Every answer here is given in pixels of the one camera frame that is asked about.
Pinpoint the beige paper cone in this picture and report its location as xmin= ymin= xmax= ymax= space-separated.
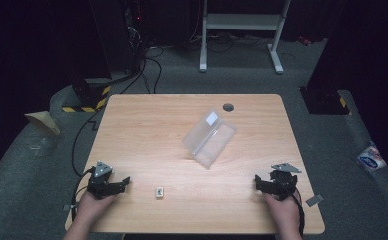
xmin=24 ymin=110 xmax=62 ymax=136

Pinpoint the white metal stand frame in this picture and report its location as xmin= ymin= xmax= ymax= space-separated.
xmin=198 ymin=0 xmax=294 ymax=75

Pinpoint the black floor cable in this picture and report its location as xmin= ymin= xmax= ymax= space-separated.
xmin=71 ymin=46 xmax=164 ymax=178

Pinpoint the black base with hazard stripes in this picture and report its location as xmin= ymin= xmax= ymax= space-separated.
xmin=61 ymin=77 xmax=112 ymax=114
xmin=299 ymin=86 xmax=352 ymax=116

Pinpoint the person's left hand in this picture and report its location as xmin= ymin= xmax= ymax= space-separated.
xmin=76 ymin=191 xmax=119 ymax=226

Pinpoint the white and blue packet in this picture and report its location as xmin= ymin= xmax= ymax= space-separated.
xmin=356 ymin=141 xmax=388 ymax=172

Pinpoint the black equipment tower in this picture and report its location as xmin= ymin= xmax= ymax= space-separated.
xmin=123 ymin=0 xmax=148 ymax=75

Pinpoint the clear plastic hinged box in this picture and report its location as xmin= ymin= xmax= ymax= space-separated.
xmin=181 ymin=107 xmax=238 ymax=170

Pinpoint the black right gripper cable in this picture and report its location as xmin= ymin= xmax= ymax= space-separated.
xmin=281 ymin=182 xmax=306 ymax=238

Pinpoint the person's right hand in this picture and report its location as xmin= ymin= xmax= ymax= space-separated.
xmin=262 ymin=190 xmax=301 ymax=228

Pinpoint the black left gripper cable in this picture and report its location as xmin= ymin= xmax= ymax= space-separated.
xmin=70 ymin=166 xmax=96 ymax=221

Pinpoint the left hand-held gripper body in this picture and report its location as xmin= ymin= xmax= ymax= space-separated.
xmin=86 ymin=160 xmax=124 ymax=201

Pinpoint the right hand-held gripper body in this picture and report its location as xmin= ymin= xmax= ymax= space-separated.
xmin=267 ymin=162 xmax=303 ymax=202

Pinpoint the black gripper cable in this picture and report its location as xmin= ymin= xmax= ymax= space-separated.
xmin=281 ymin=182 xmax=306 ymax=238
xmin=70 ymin=166 xmax=96 ymax=221

